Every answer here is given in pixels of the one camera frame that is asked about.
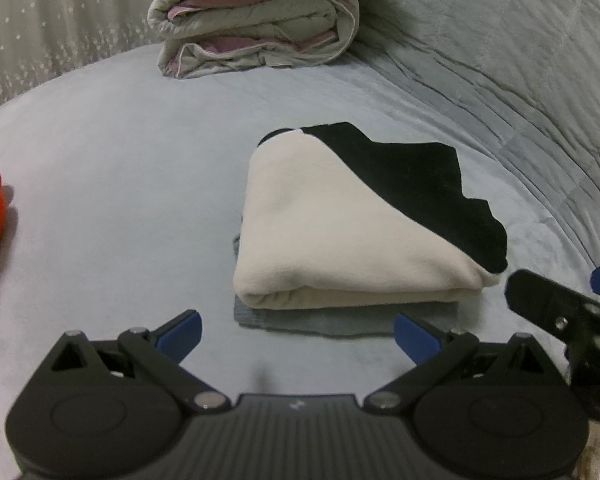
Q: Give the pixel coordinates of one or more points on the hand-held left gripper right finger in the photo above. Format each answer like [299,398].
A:
[415,345]

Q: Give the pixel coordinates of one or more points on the grey quilted blanket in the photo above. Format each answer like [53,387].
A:
[505,60]

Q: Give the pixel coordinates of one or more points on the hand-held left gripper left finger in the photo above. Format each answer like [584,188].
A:
[180,332]

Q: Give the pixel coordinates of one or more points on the cream sweatshirt with black sleeves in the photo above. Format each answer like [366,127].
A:
[320,220]

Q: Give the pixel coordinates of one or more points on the grey sweater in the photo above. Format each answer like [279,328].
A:
[305,321]

